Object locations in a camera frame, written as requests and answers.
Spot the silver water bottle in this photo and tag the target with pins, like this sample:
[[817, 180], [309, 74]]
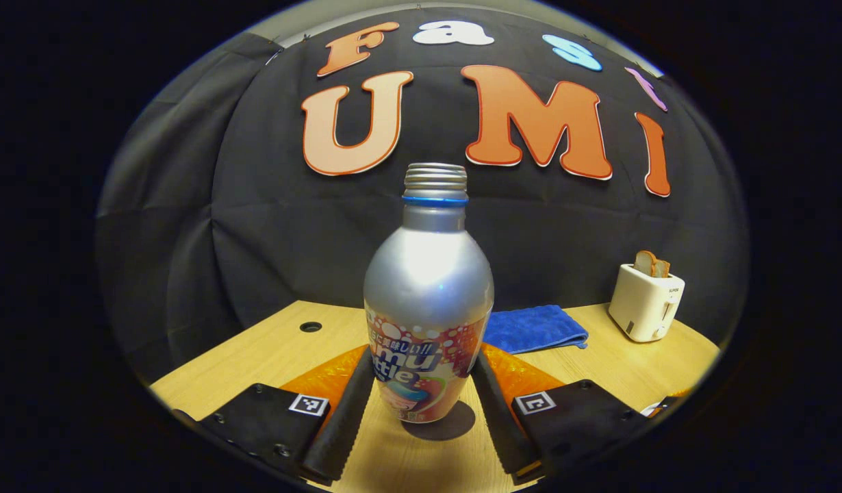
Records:
[[428, 287]]

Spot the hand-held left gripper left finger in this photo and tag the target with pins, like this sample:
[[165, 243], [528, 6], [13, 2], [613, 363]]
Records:
[[342, 431]]

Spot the toasted bread slice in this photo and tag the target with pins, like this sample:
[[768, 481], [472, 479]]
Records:
[[644, 263], [662, 268]]

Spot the blue folded cloth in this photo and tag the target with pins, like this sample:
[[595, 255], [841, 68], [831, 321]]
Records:
[[537, 329]]

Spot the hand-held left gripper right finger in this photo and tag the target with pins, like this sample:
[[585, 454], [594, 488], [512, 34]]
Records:
[[496, 424]]

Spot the dark round coaster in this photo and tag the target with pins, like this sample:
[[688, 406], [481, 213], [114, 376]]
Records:
[[455, 426]]

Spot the white toaster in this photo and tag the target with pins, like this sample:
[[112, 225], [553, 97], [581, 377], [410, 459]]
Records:
[[643, 305]]

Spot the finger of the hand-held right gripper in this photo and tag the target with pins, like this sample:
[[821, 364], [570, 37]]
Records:
[[671, 407]]

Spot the black backdrop cloth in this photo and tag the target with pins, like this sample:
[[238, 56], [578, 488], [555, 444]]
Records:
[[257, 226]]

